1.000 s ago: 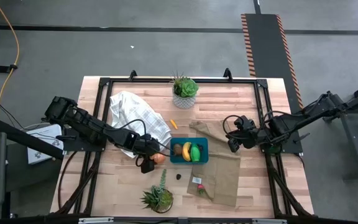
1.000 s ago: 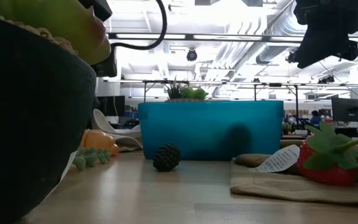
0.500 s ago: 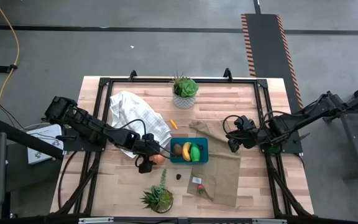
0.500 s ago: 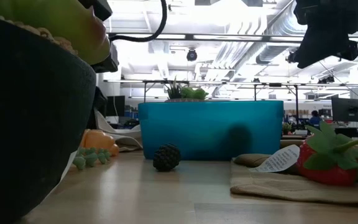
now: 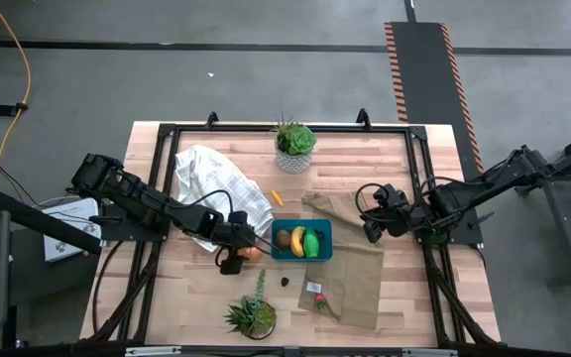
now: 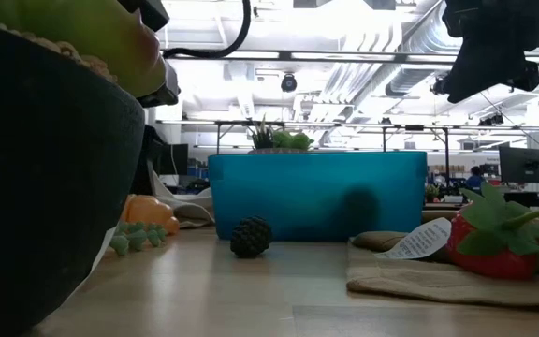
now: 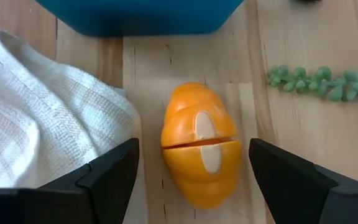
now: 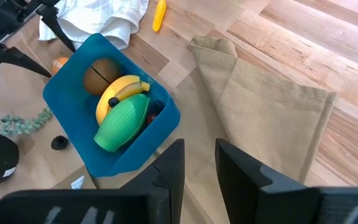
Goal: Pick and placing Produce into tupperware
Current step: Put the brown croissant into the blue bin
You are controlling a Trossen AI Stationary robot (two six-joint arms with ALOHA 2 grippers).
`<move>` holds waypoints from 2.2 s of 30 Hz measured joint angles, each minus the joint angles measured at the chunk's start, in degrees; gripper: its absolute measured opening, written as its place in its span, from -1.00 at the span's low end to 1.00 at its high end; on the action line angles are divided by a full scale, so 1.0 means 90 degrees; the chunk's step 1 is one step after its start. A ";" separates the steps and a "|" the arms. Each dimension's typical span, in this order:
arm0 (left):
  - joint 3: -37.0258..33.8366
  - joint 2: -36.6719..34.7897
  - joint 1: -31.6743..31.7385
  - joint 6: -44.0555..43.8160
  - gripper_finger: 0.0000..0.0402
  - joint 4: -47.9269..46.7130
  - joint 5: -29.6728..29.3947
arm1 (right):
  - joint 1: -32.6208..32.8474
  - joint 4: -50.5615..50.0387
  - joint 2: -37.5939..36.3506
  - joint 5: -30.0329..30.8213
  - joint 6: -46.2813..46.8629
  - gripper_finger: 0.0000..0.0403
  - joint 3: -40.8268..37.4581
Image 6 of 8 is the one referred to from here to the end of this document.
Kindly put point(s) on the succulents in black pot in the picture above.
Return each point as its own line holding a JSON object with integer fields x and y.
{"x": 40, "y": 187}

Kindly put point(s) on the black ceiling-mounted rig camera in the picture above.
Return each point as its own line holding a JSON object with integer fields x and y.
{"x": 289, "y": 83}

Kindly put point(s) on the orange toy fruit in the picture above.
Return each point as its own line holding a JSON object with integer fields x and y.
{"x": 150, "y": 213}

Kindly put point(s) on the red toy strawberry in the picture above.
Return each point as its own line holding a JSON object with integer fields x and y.
{"x": 489, "y": 262}

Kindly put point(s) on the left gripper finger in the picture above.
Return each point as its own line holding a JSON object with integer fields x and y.
{"x": 172, "y": 86}

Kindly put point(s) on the person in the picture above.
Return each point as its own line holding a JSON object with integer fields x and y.
{"x": 474, "y": 180}

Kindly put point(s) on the black computer monitor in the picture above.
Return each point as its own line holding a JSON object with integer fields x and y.
{"x": 526, "y": 165}
{"x": 173, "y": 159}

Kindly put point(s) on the black toy blackberry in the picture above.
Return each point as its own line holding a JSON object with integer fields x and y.
{"x": 251, "y": 238}

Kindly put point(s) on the small potted green plant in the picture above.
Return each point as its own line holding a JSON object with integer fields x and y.
{"x": 432, "y": 193}

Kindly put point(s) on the white cloth care label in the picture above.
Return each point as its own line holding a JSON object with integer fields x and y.
{"x": 421, "y": 241}

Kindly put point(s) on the white plaid dish towel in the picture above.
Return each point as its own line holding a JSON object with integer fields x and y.
{"x": 190, "y": 208}

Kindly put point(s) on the succulent in white patterned pot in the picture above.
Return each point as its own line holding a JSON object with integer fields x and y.
{"x": 281, "y": 140}

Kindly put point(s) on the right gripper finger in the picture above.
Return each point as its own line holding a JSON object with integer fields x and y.
{"x": 482, "y": 70}

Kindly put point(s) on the blue tupperware container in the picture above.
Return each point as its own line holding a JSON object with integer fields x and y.
{"x": 307, "y": 196}

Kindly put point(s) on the olive tan cloth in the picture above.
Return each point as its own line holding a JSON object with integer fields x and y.
{"x": 438, "y": 281}

